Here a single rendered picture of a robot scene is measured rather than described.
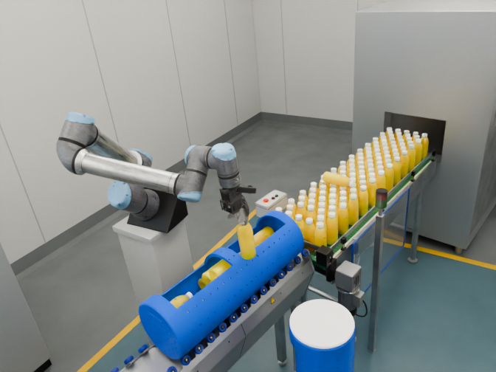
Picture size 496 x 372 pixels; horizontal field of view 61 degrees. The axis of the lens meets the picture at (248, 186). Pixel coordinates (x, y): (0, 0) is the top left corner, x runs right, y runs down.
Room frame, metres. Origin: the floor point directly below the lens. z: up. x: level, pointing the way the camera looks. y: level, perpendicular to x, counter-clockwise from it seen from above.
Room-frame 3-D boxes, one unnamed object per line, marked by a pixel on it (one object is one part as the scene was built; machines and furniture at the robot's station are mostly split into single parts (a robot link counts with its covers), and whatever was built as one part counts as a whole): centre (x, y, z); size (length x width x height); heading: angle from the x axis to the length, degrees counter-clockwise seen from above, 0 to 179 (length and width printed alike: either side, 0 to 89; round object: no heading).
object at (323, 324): (1.34, -0.26, 1.03); 0.28 x 0.28 x 0.01
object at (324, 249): (1.88, -0.38, 0.95); 0.10 x 0.07 x 0.10; 46
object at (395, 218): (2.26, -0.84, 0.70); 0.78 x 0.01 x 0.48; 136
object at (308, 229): (2.04, -0.33, 0.99); 0.07 x 0.07 x 0.19
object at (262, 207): (2.34, -0.14, 1.05); 0.20 x 0.10 x 0.10; 136
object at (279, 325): (1.99, -0.11, 0.31); 0.06 x 0.06 x 0.63; 46
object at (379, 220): (2.02, -0.73, 0.55); 0.04 x 0.04 x 1.10; 46
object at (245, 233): (1.58, 0.03, 1.34); 0.07 x 0.07 x 0.19
